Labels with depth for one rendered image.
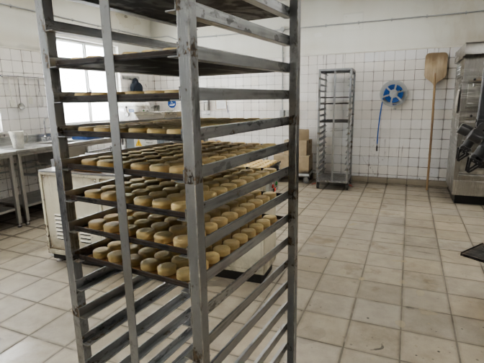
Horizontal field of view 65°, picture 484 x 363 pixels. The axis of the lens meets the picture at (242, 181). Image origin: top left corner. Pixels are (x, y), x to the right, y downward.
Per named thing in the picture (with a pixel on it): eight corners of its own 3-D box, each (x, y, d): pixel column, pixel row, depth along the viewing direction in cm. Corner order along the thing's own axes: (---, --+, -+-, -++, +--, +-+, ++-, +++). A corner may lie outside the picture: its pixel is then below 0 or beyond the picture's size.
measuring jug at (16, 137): (27, 148, 453) (25, 131, 449) (9, 149, 447) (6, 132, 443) (30, 147, 466) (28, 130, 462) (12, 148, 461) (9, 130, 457)
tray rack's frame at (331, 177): (321, 178, 660) (324, 71, 622) (351, 180, 642) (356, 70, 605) (315, 186, 601) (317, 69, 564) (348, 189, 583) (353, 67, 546)
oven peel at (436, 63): (415, 189, 586) (426, 52, 568) (415, 189, 590) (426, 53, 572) (437, 191, 574) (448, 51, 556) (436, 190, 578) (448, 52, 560)
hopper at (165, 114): (134, 130, 293) (132, 111, 290) (172, 125, 343) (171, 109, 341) (166, 131, 282) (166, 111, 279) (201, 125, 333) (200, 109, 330)
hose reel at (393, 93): (403, 150, 611) (408, 80, 588) (403, 152, 596) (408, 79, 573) (376, 150, 627) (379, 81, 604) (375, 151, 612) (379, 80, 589)
